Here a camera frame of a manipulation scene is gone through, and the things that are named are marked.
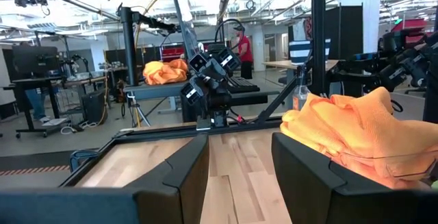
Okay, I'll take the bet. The red tool chest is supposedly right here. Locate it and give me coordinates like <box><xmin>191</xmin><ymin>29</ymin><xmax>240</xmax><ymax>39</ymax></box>
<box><xmin>391</xmin><ymin>17</ymin><xmax>429</xmax><ymax>49</ymax></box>
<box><xmin>159</xmin><ymin>44</ymin><xmax>186</xmax><ymax>63</ymax></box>

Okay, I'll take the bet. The black computer tower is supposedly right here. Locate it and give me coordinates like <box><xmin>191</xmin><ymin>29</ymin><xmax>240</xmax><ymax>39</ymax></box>
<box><xmin>81</xmin><ymin>89</ymin><xmax>110</xmax><ymax>126</ymax></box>

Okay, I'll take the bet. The black standing desk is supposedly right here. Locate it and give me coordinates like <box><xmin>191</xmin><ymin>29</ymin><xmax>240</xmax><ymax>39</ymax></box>
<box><xmin>11</xmin><ymin>74</ymin><xmax>107</xmax><ymax>140</ymax></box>

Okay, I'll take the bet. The person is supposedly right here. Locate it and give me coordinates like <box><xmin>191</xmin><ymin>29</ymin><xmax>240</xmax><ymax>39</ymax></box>
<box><xmin>233</xmin><ymin>24</ymin><xmax>255</xmax><ymax>81</ymax></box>
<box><xmin>24</xmin><ymin>86</ymin><xmax>53</xmax><ymax>124</ymax></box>

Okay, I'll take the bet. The black keyboard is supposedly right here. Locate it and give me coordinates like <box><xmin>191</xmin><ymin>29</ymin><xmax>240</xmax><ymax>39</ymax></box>
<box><xmin>225</xmin><ymin>75</ymin><xmax>261</xmax><ymax>95</ymax></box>

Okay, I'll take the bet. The clear spray bottle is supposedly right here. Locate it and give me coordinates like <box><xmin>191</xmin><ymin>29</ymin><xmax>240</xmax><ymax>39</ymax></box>
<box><xmin>292</xmin><ymin>64</ymin><xmax>311</xmax><ymax>112</ymax></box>

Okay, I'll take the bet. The wooden table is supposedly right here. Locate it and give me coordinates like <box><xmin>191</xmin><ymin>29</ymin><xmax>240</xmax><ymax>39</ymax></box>
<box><xmin>262</xmin><ymin>58</ymin><xmax>340</xmax><ymax>73</ymax></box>

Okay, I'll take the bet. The black metal rig frame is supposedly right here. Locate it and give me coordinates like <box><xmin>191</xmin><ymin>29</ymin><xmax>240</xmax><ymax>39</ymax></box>
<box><xmin>59</xmin><ymin>0</ymin><xmax>328</xmax><ymax>188</ymax></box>

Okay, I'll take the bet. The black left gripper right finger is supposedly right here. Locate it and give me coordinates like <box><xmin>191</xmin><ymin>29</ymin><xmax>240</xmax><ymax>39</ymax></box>
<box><xmin>271</xmin><ymin>132</ymin><xmax>438</xmax><ymax>224</ymax></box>

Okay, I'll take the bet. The black monitor pole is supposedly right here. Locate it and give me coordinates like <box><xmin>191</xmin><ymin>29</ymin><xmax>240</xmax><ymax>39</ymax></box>
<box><xmin>116</xmin><ymin>1</ymin><xmax>181</xmax><ymax>87</ymax></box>

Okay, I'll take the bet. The yellow hanging cable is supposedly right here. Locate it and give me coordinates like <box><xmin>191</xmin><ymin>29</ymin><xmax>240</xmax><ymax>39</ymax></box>
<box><xmin>134</xmin><ymin>0</ymin><xmax>172</xmax><ymax>49</ymax></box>

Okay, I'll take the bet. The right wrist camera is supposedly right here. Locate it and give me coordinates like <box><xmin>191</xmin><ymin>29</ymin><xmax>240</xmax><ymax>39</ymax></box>
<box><xmin>187</xmin><ymin>51</ymin><xmax>210</xmax><ymax>75</ymax></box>

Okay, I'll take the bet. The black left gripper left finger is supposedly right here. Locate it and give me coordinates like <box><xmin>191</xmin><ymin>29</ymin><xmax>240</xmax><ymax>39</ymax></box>
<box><xmin>0</xmin><ymin>133</ymin><xmax>210</xmax><ymax>224</ymax></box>

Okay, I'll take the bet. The dark blue clamp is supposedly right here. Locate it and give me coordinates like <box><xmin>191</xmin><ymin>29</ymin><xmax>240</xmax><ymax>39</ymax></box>
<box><xmin>68</xmin><ymin>149</ymin><xmax>101</xmax><ymax>173</ymax></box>

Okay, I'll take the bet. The black monitor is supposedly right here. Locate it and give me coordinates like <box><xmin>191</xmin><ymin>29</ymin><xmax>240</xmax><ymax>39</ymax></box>
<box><xmin>11</xmin><ymin>44</ymin><xmax>60</xmax><ymax>77</ymax></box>

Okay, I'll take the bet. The tripod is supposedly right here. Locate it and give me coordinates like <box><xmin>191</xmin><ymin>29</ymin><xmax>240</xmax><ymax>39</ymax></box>
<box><xmin>125</xmin><ymin>91</ymin><xmax>153</xmax><ymax>128</ymax></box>

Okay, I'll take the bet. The black orange-striped floor mat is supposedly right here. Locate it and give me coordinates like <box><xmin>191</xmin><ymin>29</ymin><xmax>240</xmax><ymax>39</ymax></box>
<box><xmin>0</xmin><ymin>149</ymin><xmax>75</xmax><ymax>179</ymax></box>

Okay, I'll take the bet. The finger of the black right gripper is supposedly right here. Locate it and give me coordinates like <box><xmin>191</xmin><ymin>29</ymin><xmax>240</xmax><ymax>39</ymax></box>
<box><xmin>215</xmin><ymin>47</ymin><xmax>242</xmax><ymax>75</ymax></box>
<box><xmin>179</xmin><ymin>76</ymin><xmax>209</xmax><ymax>108</ymax></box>

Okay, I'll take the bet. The white floor cable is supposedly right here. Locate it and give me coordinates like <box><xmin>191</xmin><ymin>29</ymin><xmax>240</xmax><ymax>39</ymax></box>
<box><xmin>59</xmin><ymin>120</ymin><xmax>101</xmax><ymax>136</ymax></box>

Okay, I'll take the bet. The black partition panel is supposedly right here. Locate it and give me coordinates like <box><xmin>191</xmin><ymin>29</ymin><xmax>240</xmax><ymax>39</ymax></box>
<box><xmin>324</xmin><ymin>5</ymin><xmax>364</xmax><ymax>62</ymax></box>

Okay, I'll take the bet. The blue white striped container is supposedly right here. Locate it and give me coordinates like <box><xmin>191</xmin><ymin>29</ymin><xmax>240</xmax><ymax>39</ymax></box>
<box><xmin>288</xmin><ymin>38</ymin><xmax>332</xmax><ymax>66</ymax></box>

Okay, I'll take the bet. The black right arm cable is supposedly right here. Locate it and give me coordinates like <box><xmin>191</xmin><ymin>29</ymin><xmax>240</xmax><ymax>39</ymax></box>
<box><xmin>214</xmin><ymin>17</ymin><xmax>246</xmax><ymax>52</ymax></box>

